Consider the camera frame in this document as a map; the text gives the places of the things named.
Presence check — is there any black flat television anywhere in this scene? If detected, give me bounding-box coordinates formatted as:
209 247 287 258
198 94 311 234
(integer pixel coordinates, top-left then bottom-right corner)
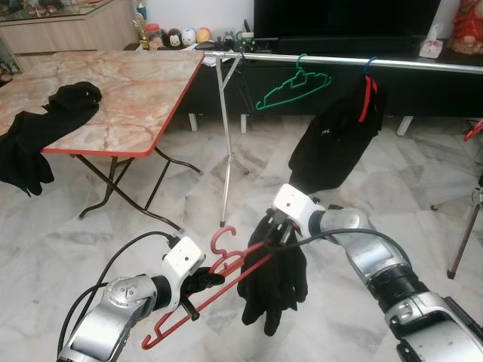
253 0 442 55

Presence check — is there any black round plush toy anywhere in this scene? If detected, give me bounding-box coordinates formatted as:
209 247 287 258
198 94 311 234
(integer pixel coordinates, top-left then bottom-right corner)
165 28 183 48

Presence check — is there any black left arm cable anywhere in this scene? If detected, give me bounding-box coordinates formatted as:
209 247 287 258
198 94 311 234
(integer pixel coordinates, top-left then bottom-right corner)
57 230 182 355

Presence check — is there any black television cabinet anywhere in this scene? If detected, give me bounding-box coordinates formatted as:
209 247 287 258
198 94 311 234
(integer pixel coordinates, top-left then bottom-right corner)
185 34 483 137

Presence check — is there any red gold figurine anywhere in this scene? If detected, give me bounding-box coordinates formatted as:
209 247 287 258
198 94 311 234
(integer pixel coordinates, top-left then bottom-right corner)
451 0 483 56

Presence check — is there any green clothes hanger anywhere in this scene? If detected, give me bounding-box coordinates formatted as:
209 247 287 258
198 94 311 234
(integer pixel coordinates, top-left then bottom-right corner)
255 53 333 112

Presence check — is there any gold blue trophy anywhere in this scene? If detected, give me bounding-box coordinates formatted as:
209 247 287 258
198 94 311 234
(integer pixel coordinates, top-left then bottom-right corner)
134 0 152 50

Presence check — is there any black garment with red trim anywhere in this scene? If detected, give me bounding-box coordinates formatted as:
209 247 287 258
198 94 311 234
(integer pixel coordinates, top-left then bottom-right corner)
288 74 387 195

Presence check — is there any black knit garment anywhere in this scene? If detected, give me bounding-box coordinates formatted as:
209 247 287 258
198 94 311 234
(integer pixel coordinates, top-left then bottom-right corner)
237 213 309 336

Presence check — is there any green white mug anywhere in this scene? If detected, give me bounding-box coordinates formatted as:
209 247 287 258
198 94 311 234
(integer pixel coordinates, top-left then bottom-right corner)
240 30 256 52

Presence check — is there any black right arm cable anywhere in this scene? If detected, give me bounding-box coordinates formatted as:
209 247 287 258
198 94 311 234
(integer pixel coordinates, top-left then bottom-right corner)
283 226 423 265

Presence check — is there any red lid jar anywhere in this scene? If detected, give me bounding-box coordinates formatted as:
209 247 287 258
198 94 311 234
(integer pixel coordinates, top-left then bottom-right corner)
143 23 163 51

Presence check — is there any light wooden cabinet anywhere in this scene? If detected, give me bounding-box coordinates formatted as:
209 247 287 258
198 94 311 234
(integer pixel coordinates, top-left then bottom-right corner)
0 0 140 55

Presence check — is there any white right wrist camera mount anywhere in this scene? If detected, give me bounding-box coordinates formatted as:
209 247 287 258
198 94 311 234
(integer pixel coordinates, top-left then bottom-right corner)
272 183 325 235

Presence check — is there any red clothes hanger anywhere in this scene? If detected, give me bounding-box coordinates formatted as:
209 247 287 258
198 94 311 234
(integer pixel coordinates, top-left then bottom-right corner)
141 225 274 350
463 119 483 143

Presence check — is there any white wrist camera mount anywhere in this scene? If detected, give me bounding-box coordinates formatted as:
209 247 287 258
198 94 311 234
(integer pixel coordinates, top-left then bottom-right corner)
272 183 325 235
162 235 206 306

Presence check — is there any marble pattern folding table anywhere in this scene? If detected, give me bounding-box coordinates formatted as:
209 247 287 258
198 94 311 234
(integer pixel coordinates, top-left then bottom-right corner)
0 49 206 233

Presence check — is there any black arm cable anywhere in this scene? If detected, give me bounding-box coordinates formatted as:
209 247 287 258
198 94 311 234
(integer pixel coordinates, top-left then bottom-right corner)
57 230 182 355
283 226 423 265

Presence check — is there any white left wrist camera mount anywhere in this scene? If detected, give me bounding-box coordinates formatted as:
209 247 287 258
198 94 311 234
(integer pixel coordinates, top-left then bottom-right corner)
162 235 206 306

